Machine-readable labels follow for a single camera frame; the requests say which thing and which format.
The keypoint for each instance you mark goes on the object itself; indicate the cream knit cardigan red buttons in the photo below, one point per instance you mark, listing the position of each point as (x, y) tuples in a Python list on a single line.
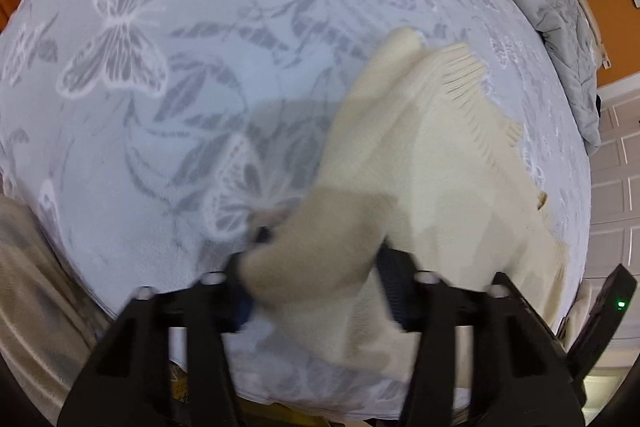
[(440, 167)]

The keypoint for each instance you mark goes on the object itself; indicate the white wardrobe doors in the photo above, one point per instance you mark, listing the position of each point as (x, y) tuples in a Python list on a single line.
[(615, 187)]

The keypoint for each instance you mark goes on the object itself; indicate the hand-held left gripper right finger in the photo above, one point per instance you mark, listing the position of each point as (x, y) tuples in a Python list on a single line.
[(395, 292)]

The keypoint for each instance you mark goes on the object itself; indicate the cream striped blanket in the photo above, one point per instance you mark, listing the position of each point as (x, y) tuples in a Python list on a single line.
[(35, 307)]

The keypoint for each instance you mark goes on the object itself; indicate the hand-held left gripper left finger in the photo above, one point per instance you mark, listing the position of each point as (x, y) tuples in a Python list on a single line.
[(244, 309)]

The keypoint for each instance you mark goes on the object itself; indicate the bed with butterfly print sheet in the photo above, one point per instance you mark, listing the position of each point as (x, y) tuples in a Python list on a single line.
[(200, 82)]

